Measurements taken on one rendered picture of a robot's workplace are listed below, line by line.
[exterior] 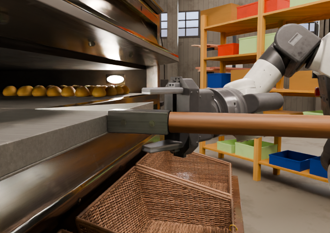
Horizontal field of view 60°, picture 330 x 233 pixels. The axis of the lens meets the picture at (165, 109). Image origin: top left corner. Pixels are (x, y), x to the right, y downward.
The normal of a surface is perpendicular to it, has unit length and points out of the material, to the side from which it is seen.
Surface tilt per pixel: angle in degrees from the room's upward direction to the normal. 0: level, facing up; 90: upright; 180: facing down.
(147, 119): 90
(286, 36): 72
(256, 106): 90
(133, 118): 90
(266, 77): 78
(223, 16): 90
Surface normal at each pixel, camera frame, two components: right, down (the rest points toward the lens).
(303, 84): -0.87, 0.04
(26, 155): 0.98, 0.02
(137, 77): -0.21, 0.09
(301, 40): -0.21, -0.22
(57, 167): 0.92, -0.32
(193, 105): 0.69, 0.07
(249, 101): -0.72, 0.07
